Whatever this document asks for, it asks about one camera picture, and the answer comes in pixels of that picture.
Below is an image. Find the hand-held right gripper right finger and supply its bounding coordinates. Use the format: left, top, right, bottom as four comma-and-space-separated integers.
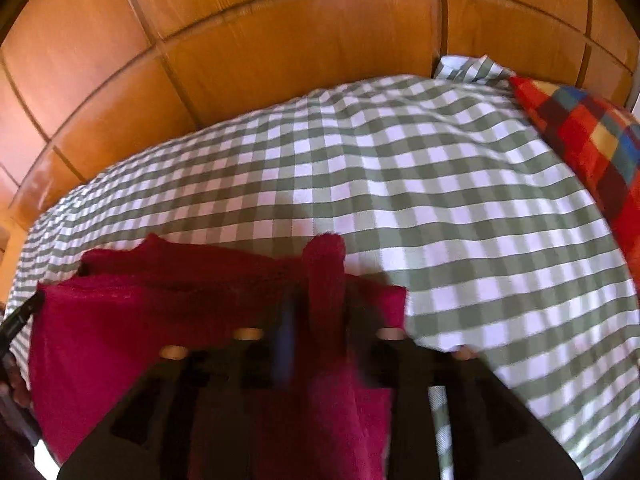
344, 280, 586, 480

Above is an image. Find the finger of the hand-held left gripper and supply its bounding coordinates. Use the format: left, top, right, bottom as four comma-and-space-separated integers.
0, 291, 47, 357

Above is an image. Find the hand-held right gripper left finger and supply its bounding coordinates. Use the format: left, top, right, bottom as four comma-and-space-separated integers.
57, 307, 302, 480

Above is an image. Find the maroon embroidered sweater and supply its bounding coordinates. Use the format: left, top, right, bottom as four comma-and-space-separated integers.
27, 232, 408, 480

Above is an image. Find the person's left hand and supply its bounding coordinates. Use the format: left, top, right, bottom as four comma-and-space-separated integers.
9, 367, 35, 408

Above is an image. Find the green checked bed sheet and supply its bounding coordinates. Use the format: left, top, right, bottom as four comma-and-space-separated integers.
5, 55, 638, 480

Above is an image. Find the multicoloured plaid cloth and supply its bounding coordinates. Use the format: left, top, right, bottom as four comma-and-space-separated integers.
507, 76, 640, 291

